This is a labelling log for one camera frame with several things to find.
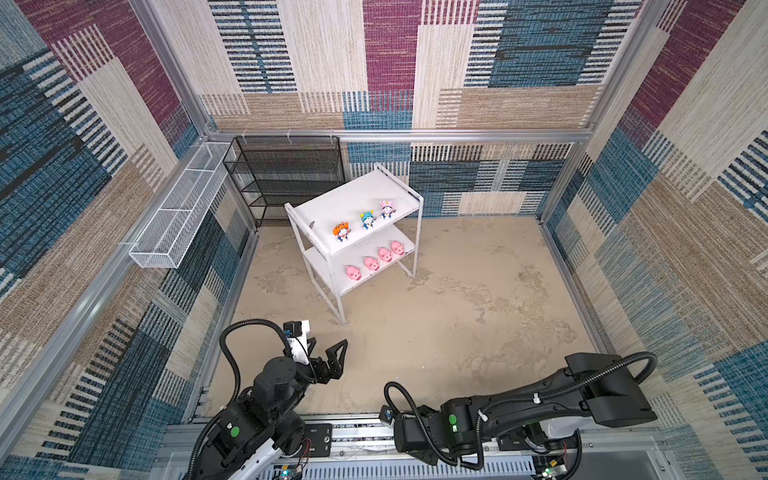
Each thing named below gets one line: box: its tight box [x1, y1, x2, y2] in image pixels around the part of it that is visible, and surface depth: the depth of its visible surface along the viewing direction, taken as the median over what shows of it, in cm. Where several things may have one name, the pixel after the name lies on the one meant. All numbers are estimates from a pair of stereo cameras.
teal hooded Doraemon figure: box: [359, 210, 374, 230], surface depth 73 cm
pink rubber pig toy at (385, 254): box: [377, 247, 393, 263], surface depth 89 cm
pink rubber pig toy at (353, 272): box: [345, 265, 362, 281], surface depth 85 cm
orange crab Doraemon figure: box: [332, 222, 351, 242], surface depth 70 cm
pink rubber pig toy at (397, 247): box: [390, 240, 405, 256], surface depth 91 cm
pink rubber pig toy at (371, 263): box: [363, 256, 380, 271], surface depth 87 cm
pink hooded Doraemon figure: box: [380, 200, 396, 219], surface depth 75 cm
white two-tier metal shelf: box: [284, 163, 424, 325], surface depth 82 cm
